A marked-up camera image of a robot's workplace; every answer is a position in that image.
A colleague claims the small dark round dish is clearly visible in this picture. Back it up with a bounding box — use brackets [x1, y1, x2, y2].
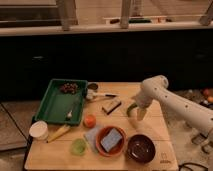
[87, 83, 98, 91]

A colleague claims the dark wooden block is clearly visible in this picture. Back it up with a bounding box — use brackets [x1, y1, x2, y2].
[102, 99, 121, 115]

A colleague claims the orange tomato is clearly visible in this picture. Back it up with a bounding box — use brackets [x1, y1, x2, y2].
[83, 114, 96, 128]

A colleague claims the blue sponge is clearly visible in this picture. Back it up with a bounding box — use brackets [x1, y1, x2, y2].
[101, 128, 122, 152]

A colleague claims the small metal spoon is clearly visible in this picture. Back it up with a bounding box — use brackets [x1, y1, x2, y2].
[66, 102, 77, 120]

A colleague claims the orange terracotta bowl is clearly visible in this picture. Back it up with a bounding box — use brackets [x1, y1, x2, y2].
[95, 126, 126, 157]

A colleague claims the small green cup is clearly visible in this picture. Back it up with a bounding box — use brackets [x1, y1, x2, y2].
[70, 138, 86, 156]

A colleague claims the bunch of dark grapes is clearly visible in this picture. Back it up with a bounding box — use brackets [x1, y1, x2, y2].
[60, 83, 78, 94]

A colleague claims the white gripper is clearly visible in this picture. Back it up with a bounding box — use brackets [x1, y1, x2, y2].
[132, 91, 153, 121]

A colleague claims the grey-blue cloth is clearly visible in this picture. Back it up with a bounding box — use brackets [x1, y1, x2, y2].
[84, 125, 101, 153]

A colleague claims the dark purple bowl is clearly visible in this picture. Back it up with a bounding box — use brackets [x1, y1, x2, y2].
[127, 134, 156, 164]

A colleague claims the black cable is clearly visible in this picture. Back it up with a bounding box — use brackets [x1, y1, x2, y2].
[178, 162, 212, 171]

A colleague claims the white cup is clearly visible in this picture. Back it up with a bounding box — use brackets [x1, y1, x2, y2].
[29, 121, 49, 140]

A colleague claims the spice jar rack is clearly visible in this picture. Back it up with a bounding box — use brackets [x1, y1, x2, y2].
[191, 88, 213, 155]

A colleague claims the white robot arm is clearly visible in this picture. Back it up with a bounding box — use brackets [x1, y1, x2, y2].
[133, 75, 213, 139]

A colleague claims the green pepper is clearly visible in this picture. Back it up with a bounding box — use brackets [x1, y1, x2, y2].
[126, 102, 138, 117]

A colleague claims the green plastic tray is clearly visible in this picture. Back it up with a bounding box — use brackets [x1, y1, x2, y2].
[35, 79, 88, 126]

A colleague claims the yellow wooden-handled tool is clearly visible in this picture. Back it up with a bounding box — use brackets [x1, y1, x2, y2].
[47, 125, 71, 143]

